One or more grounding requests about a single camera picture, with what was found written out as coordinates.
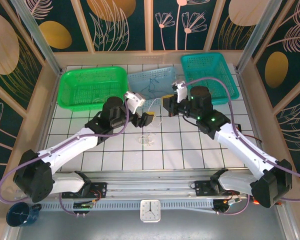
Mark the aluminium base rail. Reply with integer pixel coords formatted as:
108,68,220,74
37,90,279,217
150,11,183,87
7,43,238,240
14,170,287,211

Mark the light blue plastic basket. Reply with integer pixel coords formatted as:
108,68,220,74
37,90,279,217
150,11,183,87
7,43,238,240
126,66,183,101

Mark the orange handled tool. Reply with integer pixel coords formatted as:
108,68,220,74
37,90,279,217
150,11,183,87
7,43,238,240
251,199,283,207

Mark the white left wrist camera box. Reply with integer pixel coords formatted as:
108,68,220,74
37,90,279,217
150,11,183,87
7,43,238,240
124,91,146,114

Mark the thin blue cable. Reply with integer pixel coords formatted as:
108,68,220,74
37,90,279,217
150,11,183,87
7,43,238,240
148,76,166,96
139,84,157,100

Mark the aluminium frame post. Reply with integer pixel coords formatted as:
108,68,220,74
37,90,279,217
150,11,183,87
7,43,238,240
234,0,283,73
9,0,63,75

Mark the dark blue mug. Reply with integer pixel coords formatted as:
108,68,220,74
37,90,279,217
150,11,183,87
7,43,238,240
6,201,43,228

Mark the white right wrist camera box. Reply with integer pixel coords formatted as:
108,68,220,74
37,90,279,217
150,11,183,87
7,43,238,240
171,79,189,104

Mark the teal plastic basket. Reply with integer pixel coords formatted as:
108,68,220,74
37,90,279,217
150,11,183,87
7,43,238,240
180,52,240,106

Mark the white square clock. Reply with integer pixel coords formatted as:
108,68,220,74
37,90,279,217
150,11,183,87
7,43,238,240
139,199,162,223

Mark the grey slotted cable duct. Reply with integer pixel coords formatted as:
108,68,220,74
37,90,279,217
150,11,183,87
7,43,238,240
39,199,241,211

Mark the small clear snack bag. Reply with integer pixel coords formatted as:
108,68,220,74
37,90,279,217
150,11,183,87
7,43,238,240
138,133,156,148

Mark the bright green plastic basket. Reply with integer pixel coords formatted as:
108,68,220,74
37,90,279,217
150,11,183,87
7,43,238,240
57,66,129,112

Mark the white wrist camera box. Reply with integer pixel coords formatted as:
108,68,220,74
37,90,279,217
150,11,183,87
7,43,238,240
171,79,189,104
124,91,146,114

